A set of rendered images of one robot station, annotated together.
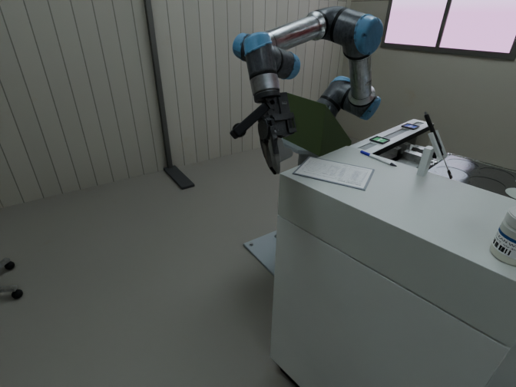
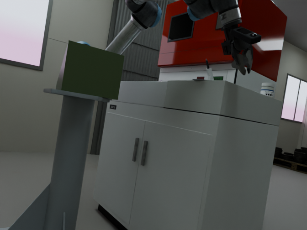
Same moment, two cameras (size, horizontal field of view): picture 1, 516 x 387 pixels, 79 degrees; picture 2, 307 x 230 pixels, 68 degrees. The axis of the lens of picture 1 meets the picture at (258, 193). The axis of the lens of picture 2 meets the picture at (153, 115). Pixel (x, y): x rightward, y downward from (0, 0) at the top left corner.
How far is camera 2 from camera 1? 151 cm
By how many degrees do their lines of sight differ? 87
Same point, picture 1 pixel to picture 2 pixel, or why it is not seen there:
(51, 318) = not seen: outside the picture
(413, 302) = (265, 128)
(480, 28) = (17, 47)
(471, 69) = (15, 74)
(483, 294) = (276, 110)
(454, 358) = (271, 143)
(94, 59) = not seen: outside the picture
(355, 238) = (252, 108)
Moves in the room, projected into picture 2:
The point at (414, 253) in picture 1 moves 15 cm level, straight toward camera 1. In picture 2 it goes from (266, 104) to (299, 107)
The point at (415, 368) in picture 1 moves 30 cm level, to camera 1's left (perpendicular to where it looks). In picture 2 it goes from (263, 162) to (293, 177)
